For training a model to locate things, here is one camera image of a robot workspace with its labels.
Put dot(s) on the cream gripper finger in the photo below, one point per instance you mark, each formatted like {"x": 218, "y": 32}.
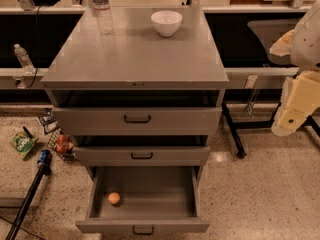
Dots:
{"x": 299, "y": 99}
{"x": 282, "y": 46}

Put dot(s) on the orange fruit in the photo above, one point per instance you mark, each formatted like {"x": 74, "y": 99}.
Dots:
{"x": 114, "y": 198}

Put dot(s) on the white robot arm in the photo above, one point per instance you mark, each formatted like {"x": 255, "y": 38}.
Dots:
{"x": 305, "y": 46}

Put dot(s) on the grey drawer cabinet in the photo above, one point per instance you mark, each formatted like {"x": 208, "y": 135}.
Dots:
{"x": 137, "y": 68}

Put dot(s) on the grey bottom drawer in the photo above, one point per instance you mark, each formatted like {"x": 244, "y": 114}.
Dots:
{"x": 153, "y": 200}

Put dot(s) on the grey drawer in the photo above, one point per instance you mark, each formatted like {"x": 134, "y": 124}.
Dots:
{"x": 153, "y": 200}
{"x": 142, "y": 156}
{"x": 138, "y": 121}

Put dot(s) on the grey top drawer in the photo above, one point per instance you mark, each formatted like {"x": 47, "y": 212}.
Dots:
{"x": 138, "y": 121}

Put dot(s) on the grey middle drawer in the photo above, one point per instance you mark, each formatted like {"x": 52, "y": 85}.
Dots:
{"x": 142, "y": 156}

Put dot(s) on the grey tray table top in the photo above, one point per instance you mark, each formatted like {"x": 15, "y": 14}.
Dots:
{"x": 269, "y": 31}

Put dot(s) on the white ceramic bowl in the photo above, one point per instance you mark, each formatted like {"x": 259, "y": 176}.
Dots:
{"x": 166, "y": 22}

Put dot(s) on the clear water bottle on cabinet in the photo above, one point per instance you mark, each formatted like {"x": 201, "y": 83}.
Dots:
{"x": 103, "y": 16}

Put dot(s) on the dark snack packet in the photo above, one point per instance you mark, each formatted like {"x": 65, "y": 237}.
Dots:
{"x": 48, "y": 121}

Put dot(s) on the clear water bottle on ledge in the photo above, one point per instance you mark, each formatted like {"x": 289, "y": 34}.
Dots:
{"x": 24, "y": 59}

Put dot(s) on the black pole with blue clamp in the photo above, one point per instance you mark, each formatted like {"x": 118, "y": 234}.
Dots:
{"x": 43, "y": 164}

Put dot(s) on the green snack bag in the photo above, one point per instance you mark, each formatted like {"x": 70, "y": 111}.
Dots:
{"x": 23, "y": 144}

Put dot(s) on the black table stand frame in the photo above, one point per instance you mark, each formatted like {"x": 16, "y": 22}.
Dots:
{"x": 235, "y": 126}

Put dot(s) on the wire basket with items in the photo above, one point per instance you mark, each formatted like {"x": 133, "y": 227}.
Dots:
{"x": 61, "y": 145}

